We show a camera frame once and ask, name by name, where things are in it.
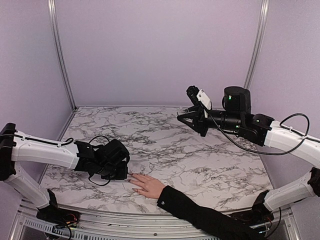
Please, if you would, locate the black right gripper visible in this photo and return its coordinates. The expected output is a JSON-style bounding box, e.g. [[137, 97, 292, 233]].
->
[[177, 104, 243, 137]]

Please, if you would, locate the clear nail polish bottle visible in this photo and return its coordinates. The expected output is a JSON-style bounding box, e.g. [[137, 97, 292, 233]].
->
[[177, 106, 189, 115]]

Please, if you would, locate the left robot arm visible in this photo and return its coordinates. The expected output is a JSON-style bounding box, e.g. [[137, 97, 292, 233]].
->
[[0, 123, 130, 223]]

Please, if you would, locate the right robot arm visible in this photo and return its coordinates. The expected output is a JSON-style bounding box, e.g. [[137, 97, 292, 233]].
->
[[177, 85, 320, 225]]

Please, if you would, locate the black sleeved forearm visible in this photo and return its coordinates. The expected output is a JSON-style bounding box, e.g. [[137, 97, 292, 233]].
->
[[157, 186, 266, 240]]

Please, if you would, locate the person's bare hand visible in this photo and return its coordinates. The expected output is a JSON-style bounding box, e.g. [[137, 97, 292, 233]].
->
[[127, 173, 166, 199]]

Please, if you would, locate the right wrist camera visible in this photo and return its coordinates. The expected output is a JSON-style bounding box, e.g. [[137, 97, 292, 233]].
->
[[186, 85, 212, 111]]

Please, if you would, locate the front aluminium rail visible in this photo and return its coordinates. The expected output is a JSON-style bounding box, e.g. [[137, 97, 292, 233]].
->
[[9, 203, 296, 240]]

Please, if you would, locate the right aluminium frame post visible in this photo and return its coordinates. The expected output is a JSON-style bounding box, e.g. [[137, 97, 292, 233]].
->
[[243, 0, 270, 89]]

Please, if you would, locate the aluminium frame post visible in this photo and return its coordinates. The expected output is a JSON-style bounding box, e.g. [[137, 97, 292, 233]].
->
[[243, 0, 270, 89], [47, 0, 77, 112]]

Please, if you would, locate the left aluminium frame post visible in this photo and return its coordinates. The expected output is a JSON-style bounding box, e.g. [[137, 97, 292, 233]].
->
[[47, 0, 77, 112]]

